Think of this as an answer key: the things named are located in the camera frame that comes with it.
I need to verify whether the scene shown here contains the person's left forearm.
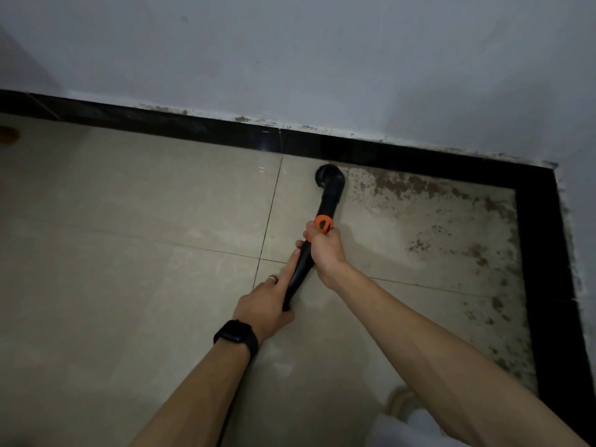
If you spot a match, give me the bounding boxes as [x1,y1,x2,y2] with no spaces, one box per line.
[130,338,253,447]

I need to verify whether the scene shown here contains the black baseboard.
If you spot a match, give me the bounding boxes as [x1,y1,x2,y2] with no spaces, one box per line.
[0,89,596,446]

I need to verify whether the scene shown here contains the white shoe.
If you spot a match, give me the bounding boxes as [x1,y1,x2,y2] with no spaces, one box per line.
[385,385,425,421]

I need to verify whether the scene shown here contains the person's left hand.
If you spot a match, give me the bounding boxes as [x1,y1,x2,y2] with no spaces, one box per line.
[231,248,303,347]

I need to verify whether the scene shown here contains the person's right forearm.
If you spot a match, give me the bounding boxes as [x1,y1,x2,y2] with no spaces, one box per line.
[325,263,590,447]

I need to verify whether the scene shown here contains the light grey trousers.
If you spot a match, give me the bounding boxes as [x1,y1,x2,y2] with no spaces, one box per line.
[364,408,467,447]

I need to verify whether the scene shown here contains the black smartwatch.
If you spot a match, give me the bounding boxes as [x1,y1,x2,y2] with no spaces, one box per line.
[212,318,260,362]

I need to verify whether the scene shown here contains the person's right hand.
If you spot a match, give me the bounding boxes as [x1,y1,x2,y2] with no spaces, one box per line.
[295,220,351,292]

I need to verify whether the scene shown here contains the black vacuum hose with nozzle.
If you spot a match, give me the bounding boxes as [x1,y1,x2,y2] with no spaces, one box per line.
[281,163,347,313]

